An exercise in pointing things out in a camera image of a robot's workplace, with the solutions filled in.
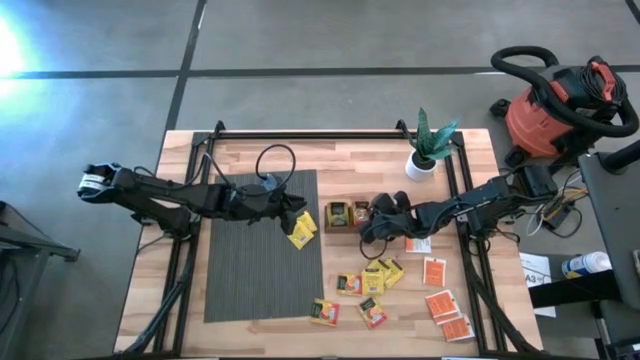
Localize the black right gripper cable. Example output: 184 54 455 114
371 233 398 262

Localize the black power adapter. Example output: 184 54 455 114
543 200 577 230

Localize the grey woven placemat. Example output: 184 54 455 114
202 168 325 324

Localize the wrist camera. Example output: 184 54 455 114
372 192 412 212
259 172 287 195

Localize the black shelf bar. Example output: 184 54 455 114
527 269 622 309

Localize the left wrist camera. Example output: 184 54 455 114
259 172 287 195

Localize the red fruit tea packet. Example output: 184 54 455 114
335 271 364 297
309 297 342 328
356 296 389 331
352 200 371 227

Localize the snake plant in white pot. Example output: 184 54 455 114
403 106 460 183

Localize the black side table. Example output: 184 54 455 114
0 199 82 360

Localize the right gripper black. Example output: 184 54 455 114
358 202 421 246

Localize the yellow tea packet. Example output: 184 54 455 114
360 268 386 298
366 257 394 281
287 219 315 251
297 210 319 234
382 258 406 291

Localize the orange black shop vacuum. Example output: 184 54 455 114
488 44 640 169

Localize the white blue canister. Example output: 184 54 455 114
560 250 613 280

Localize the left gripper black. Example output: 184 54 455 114
227 182 308 236

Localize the white paper sheet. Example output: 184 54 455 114
518 251 558 319

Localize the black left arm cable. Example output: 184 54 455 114
254 143 298 189

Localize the grey side table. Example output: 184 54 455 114
577 139 640 314

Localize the wooden tea organiser box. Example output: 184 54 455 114
324 200 374 235

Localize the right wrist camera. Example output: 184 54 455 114
372 192 412 212

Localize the black metal table frame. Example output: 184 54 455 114
113 118 544 359

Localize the lemon lime tea packet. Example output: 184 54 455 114
328 202 351 229

